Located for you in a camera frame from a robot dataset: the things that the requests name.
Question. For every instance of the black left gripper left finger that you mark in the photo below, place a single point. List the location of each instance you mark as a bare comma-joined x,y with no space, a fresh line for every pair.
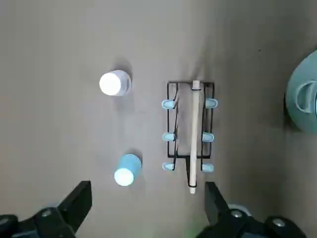
71,205

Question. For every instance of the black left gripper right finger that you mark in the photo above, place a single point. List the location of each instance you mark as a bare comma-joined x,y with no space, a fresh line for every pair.
218,210

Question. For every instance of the light blue cup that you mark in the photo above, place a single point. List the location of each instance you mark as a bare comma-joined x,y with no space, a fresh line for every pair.
128,164

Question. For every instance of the white cup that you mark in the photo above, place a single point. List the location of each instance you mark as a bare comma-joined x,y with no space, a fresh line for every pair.
110,83

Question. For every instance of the steel pot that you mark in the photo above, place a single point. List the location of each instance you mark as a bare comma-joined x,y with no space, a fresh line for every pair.
294,111

